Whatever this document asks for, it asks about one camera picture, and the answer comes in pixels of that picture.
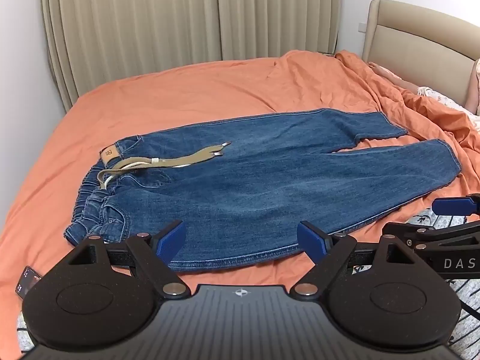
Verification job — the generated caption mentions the orange bed sheet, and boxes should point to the orange bed sheet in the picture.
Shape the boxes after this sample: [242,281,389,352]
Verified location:
[0,50,441,349]

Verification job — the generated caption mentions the beige pleated curtain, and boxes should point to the beige pleated curtain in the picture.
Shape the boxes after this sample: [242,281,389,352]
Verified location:
[40,0,345,112]

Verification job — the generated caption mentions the blue denim pants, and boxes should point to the blue denim pants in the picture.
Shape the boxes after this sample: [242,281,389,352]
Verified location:
[63,108,463,273]

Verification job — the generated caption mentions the white pillow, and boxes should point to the white pillow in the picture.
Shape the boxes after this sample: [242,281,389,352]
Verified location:
[448,99,480,130]

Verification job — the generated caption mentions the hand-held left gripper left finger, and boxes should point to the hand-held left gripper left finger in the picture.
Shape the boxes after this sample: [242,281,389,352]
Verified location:
[76,220,189,298]

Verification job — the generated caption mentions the grey printed cloth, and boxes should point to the grey printed cloth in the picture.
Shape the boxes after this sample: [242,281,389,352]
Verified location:
[15,210,480,360]

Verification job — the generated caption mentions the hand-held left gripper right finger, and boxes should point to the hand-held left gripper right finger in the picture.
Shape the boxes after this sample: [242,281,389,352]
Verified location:
[292,220,414,298]

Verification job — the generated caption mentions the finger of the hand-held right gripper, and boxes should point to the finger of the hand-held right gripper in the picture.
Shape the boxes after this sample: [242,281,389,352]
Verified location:
[431,194,480,217]
[382,221,480,250]

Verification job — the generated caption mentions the black smartphone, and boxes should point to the black smartphone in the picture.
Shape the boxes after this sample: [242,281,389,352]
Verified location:
[14,265,43,297]

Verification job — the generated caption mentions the beige padded headboard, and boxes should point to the beige padded headboard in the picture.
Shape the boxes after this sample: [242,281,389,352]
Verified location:
[362,0,480,87]

